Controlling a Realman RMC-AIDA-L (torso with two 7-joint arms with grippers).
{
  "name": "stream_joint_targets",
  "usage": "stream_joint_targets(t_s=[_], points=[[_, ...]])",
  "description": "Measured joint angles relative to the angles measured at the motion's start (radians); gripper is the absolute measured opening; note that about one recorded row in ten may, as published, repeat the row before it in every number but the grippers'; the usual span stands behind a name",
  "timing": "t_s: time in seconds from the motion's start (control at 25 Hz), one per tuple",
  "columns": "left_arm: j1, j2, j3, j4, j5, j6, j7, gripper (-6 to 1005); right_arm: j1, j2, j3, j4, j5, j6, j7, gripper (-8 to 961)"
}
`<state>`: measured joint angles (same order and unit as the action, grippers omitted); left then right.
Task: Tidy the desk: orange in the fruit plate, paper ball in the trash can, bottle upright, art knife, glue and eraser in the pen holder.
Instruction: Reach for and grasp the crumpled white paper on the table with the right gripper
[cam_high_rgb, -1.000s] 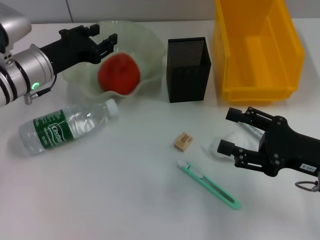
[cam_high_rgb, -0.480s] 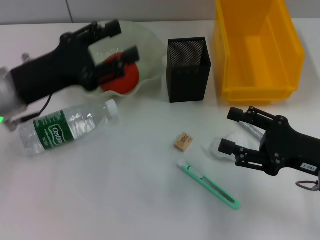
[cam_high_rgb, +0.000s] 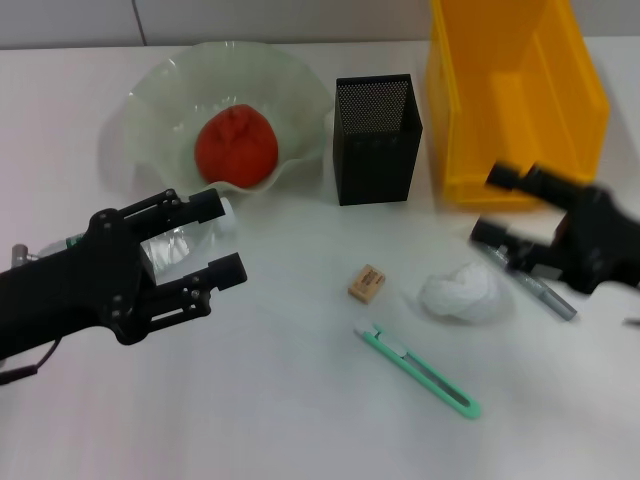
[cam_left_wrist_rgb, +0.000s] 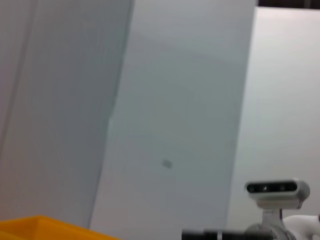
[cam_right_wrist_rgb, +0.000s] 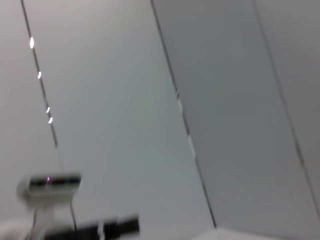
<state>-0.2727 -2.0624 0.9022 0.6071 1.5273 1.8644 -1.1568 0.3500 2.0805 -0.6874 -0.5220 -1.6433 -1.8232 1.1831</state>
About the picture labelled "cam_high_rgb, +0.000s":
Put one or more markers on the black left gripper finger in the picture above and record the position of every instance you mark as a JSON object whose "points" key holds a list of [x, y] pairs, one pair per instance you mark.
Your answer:
{"points": [[200, 205], [225, 272]]}

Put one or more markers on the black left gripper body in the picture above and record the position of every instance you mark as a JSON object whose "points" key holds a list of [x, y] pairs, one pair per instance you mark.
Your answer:
{"points": [[75, 295]]}

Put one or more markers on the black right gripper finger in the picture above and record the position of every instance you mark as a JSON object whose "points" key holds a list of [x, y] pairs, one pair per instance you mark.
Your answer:
{"points": [[540, 182], [520, 250]]}

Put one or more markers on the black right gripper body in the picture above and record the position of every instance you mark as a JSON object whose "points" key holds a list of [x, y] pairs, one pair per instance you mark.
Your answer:
{"points": [[600, 240]]}

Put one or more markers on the clear green-label water bottle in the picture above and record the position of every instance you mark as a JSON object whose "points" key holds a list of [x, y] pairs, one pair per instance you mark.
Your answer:
{"points": [[170, 250]]}

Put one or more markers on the red orange fruit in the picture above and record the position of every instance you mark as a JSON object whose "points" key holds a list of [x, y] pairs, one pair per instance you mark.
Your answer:
{"points": [[235, 150]]}

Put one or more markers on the white paper ball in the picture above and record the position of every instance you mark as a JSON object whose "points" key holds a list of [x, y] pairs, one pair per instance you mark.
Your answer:
{"points": [[460, 295]]}

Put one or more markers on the grey marker pen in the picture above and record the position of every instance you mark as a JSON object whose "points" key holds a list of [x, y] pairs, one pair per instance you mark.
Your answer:
{"points": [[550, 300]]}

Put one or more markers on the pale green glass fruit plate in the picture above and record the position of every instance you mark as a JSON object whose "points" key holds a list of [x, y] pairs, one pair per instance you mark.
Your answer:
{"points": [[165, 125]]}

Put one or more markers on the tan rubber eraser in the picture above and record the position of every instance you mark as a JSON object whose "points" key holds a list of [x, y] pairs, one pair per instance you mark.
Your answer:
{"points": [[367, 284]]}

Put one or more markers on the mint green utility knife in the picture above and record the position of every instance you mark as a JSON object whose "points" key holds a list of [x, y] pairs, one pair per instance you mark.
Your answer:
{"points": [[425, 375]]}

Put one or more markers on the black mesh pen holder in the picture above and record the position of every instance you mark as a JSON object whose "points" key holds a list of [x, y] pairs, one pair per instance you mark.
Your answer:
{"points": [[375, 170]]}

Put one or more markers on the yellow plastic storage bin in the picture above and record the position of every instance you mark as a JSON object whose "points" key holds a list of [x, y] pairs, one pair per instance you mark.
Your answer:
{"points": [[475, 125]]}

